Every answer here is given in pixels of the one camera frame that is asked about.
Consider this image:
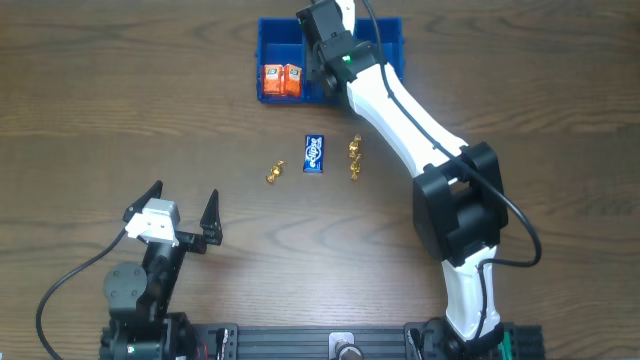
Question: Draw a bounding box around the orange candy box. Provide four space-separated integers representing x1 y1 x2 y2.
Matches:
263 64 285 97
283 63 303 99

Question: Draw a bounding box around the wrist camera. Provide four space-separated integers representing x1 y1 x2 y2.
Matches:
124 197 181 248
333 0 358 35

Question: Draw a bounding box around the mounting rail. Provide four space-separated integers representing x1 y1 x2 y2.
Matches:
99 322 546 360

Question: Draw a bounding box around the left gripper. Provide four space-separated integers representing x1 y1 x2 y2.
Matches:
122 179 224 255

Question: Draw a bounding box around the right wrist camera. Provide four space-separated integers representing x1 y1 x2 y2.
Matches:
333 0 358 35

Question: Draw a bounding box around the blue tray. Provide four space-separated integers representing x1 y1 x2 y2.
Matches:
255 17 405 105

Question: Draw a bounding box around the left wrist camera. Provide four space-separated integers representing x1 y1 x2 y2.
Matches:
124 197 181 248

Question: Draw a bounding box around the blue candy pack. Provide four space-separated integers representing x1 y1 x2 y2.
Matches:
302 134 325 174

